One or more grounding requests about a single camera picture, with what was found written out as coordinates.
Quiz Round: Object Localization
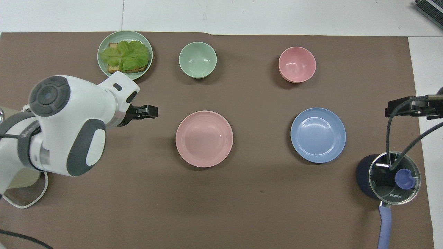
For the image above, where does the beige plate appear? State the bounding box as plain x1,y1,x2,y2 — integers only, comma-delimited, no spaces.
6,168,42,189

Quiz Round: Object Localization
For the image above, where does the pink bowl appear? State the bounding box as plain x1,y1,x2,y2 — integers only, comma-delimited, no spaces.
278,46,317,84

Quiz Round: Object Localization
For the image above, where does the toast slice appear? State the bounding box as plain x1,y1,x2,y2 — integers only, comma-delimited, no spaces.
107,42,150,74

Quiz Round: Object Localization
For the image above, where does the black cable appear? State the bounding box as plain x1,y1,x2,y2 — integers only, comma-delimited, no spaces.
392,121,443,170
0,229,53,249
386,95,430,170

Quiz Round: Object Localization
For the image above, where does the grey ribbed device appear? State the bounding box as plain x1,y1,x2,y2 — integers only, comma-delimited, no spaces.
415,0,443,20

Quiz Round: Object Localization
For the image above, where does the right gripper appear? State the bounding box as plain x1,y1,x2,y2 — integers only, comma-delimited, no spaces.
414,98,443,120

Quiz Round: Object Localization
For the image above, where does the blue plate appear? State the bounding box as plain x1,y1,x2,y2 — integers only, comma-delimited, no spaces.
290,107,346,164

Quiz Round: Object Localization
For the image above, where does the green bowl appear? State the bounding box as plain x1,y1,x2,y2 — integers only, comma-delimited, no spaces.
179,41,217,79

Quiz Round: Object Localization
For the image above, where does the green lettuce leaf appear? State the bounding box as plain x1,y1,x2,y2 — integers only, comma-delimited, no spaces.
99,40,150,72

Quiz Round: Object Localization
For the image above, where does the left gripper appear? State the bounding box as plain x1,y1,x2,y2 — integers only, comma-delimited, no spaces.
117,102,145,128

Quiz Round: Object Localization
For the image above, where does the pink plate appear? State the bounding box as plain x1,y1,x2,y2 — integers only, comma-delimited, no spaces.
175,110,234,168

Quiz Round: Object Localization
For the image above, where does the dark blue pot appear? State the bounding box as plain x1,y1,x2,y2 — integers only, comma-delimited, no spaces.
356,152,422,249

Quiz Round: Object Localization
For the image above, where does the clear tray with white rim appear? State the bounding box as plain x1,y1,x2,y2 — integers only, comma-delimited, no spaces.
0,171,49,209

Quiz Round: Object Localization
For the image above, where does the glass lid with blue knob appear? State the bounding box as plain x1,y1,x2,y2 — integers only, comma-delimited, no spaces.
368,151,422,206

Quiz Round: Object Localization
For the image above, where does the green plate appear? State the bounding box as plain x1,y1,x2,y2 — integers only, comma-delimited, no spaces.
97,30,153,81

